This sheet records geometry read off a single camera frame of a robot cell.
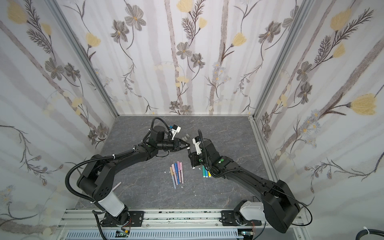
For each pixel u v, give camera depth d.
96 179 0.46
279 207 0.41
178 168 0.91
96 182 0.46
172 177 0.88
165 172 0.91
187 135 1.07
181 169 0.91
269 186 0.44
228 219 0.73
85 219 0.75
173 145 0.75
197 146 0.73
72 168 0.44
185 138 1.06
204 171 0.90
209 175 0.88
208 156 0.61
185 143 0.81
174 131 0.80
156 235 0.70
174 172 0.90
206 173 0.89
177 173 0.89
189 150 0.82
